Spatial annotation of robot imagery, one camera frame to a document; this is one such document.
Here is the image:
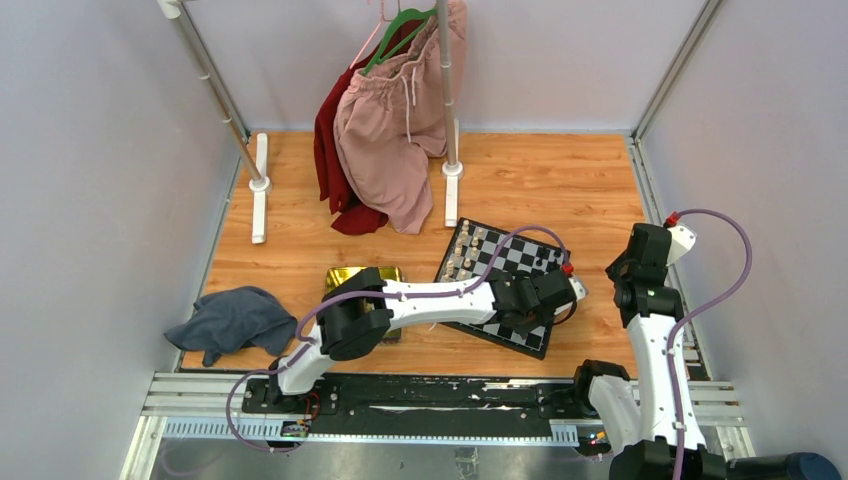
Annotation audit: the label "pink shorts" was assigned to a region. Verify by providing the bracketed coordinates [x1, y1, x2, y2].
[333, 16, 447, 234]

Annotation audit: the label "white clothes rack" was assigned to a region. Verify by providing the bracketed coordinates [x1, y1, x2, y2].
[158, 1, 464, 244]

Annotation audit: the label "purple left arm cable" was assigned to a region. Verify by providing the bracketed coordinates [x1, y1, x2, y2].
[225, 225, 574, 455]

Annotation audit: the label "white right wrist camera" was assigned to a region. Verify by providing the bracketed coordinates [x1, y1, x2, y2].
[666, 223, 697, 266]

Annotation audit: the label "green clothes hanger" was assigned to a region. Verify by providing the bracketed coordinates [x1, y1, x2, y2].
[362, 6, 440, 76]

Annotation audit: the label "dark blue cylinder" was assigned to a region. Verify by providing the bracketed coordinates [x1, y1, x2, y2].
[726, 452, 842, 480]

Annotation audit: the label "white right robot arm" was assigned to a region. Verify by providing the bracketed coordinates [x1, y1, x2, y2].
[570, 222, 726, 479]

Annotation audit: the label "dark red garment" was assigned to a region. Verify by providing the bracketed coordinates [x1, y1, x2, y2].
[313, 19, 429, 234]

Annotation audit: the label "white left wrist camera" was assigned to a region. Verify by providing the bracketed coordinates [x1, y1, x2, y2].
[569, 276, 588, 302]

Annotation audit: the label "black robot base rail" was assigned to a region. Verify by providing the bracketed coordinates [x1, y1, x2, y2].
[142, 370, 737, 458]

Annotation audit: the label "black and white chessboard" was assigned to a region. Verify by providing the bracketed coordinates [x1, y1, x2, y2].
[435, 218, 570, 359]

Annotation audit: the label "grey blue cloth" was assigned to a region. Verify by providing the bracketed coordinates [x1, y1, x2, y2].
[164, 286, 298, 367]

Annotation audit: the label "gold metal tin tray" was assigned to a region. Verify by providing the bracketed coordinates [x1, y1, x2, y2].
[317, 267, 404, 343]

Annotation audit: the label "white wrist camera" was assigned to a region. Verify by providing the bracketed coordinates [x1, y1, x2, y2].
[569, 276, 588, 302]
[666, 223, 697, 266]

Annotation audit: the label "pink clothes hanger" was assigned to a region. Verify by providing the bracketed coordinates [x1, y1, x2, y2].
[349, 0, 402, 71]

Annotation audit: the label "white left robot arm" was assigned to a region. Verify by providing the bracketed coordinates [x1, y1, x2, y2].
[267, 265, 588, 413]

